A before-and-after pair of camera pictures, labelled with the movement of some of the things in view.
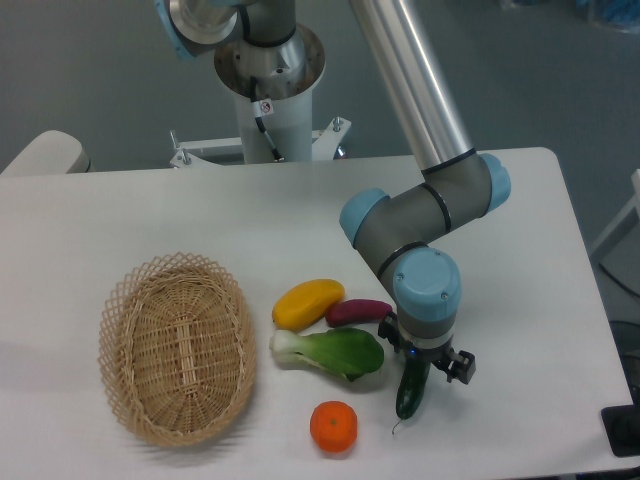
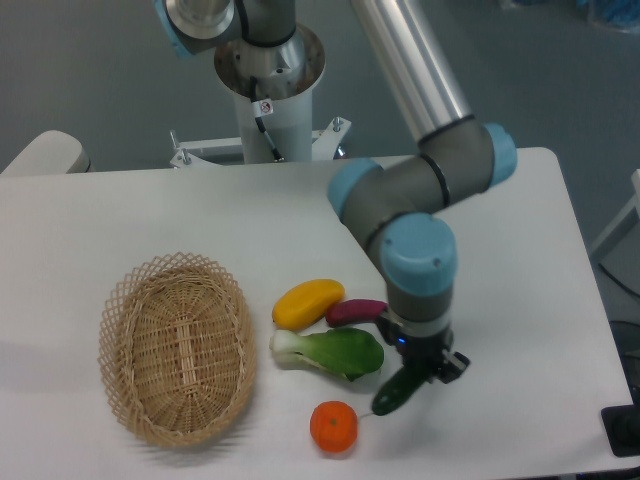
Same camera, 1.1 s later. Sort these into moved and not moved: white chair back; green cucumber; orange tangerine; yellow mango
Moved: green cucumber
Not moved: white chair back; yellow mango; orange tangerine
